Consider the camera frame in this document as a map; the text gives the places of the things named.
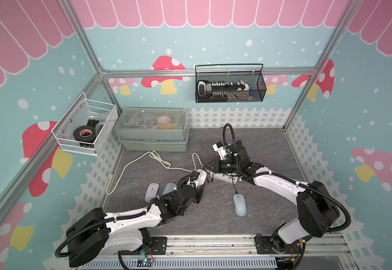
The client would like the light blue wireless mouse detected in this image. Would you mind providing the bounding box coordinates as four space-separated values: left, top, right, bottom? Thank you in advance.
163 183 177 195

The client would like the lilac wireless mouse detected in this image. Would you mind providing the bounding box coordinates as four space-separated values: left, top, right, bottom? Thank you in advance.
145 183 159 203

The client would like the pale blue wireless mouse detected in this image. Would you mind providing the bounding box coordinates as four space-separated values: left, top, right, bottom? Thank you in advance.
233 193 247 217

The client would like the white pink wireless mouse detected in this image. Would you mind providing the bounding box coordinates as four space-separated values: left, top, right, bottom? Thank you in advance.
196 169 207 189

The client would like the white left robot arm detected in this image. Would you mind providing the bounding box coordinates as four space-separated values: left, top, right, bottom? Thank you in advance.
54 172 207 267

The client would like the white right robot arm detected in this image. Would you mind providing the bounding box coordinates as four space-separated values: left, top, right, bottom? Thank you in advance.
205 141 351 253

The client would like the white power strip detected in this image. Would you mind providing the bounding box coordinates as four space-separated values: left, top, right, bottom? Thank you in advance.
209 172 238 184

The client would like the green plastic storage box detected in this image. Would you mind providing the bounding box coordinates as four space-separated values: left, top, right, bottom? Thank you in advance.
114 108 190 152

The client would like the black tape roll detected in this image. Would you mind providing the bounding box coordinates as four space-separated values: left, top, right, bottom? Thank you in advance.
73 126 97 144

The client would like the white power cable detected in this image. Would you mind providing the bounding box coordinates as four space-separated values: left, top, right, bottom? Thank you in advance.
105 150 205 196

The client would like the black wire mesh basket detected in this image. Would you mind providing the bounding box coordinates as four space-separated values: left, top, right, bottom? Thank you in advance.
194 64 267 103

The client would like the white wire basket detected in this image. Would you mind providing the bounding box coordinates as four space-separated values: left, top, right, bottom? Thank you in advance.
52 93 118 156

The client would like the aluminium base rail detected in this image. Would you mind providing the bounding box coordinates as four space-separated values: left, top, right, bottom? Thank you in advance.
81 234 358 270

